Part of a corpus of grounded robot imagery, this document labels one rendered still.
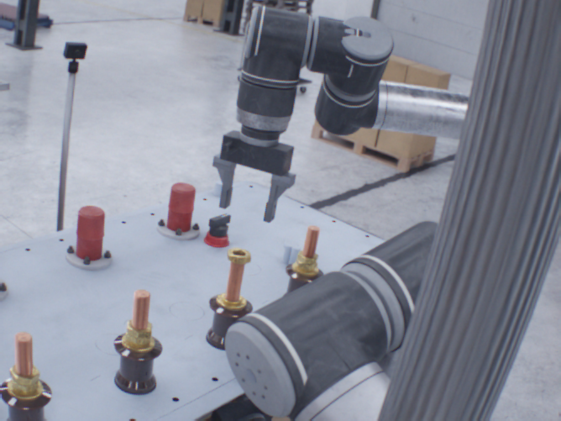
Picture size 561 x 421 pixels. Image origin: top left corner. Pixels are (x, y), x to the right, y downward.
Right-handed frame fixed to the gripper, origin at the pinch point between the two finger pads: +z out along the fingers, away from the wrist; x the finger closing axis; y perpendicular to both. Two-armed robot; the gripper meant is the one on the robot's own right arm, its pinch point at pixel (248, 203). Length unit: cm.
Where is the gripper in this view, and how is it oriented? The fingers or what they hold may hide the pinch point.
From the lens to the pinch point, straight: 144.7
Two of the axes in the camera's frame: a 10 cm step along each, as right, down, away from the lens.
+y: -3.6, 2.8, -8.9
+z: -1.7, 9.2, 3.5
